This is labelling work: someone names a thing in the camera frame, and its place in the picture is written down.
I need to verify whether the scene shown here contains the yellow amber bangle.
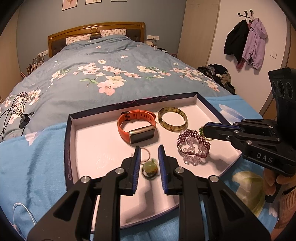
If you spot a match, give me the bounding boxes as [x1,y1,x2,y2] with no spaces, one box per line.
[158,106,188,133]

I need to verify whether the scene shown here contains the green flower ring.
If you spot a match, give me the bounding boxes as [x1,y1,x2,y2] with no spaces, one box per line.
[141,158,159,179]

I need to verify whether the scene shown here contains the pink flower ring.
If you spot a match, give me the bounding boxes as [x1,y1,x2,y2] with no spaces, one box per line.
[140,148,152,163]

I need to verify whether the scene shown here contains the orange smart watch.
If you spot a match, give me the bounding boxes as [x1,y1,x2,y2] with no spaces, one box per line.
[117,109,158,145]

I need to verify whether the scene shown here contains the pink sleeve forearm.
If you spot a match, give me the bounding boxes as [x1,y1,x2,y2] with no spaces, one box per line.
[271,188,295,240]

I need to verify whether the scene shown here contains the navy white jewelry tray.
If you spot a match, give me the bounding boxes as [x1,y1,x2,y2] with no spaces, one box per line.
[64,92,243,232]

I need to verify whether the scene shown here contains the right hand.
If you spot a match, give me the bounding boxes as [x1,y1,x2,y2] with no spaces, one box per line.
[263,168,295,196]

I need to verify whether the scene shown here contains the dark clothes pile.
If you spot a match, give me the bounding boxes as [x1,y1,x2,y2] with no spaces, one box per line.
[197,64,236,95]

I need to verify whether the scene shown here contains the blue floral blanket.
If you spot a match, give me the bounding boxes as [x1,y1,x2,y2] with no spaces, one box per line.
[1,93,278,237]

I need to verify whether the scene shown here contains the black hanging jacket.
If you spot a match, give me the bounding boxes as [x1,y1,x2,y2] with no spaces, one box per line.
[224,20,249,63]

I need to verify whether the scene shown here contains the purple hanging jacket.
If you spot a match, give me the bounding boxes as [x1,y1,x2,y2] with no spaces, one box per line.
[236,18,268,70]

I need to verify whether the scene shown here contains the blue blossom duvet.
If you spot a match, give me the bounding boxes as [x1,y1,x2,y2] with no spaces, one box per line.
[1,35,229,141]

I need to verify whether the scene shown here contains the wooden headboard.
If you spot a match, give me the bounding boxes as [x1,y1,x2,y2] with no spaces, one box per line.
[48,22,145,58]

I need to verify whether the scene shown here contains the right patterned pillow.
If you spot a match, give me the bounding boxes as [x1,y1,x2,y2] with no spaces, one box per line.
[100,28,126,37]

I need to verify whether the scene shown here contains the patterned pillow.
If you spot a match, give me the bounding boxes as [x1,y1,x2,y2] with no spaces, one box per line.
[100,28,126,37]
[66,34,91,45]

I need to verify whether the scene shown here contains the left patterned pillow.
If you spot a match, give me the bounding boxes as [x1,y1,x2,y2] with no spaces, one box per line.
[66,34,91,45]

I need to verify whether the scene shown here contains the middle framed flower picture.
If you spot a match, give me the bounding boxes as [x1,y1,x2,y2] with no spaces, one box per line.
[85,0,102,4]

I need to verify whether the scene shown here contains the framed flower picture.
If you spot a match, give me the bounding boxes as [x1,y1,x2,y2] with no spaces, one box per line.
[85,0,102,4]
[62,0,77,11]

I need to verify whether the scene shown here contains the left framed flower picture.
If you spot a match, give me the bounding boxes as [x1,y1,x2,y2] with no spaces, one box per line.
[62,0,77,11]

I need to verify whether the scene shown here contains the white earphone cable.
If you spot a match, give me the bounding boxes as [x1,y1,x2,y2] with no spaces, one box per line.
[11,202,38,235]

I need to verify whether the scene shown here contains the wall power socket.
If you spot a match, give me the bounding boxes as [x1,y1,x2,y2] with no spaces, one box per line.
[147,35,159,41]

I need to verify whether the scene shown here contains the black wall coat hook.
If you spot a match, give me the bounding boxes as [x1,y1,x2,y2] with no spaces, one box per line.
[237,9,253,21]

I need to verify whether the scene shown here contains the black charger cables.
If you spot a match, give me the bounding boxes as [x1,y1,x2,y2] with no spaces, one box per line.
[0,91,35,142]

